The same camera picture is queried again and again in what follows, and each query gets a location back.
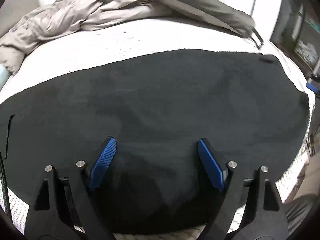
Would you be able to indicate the dark cabinet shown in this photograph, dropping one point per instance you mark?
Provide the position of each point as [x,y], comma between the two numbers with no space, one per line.
[300,30]

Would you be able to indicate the honeycomb patterned mattress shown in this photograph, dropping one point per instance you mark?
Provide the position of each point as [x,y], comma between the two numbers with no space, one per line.
[100,47]

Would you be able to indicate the person's leg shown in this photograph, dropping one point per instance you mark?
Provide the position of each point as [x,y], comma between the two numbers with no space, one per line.
[300,210]

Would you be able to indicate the two-tone grey duvet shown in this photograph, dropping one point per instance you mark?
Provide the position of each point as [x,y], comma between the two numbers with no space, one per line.
[75,17]

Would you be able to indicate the light blue pillow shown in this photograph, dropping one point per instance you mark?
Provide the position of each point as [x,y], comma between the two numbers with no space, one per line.
[3,76]

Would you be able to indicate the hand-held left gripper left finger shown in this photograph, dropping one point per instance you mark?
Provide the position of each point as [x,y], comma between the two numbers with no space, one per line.
[103,162]

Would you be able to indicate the black pants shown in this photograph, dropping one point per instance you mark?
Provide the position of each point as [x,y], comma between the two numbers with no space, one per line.
[162,100]

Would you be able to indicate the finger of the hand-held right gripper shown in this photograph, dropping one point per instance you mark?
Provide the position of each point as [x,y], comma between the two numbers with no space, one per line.
[311,87]

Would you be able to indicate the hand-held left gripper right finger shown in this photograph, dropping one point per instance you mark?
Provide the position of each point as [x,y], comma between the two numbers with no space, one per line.
[211,165]

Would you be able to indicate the beige padded headboard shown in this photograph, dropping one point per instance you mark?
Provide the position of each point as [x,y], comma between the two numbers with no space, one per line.
[17,12]

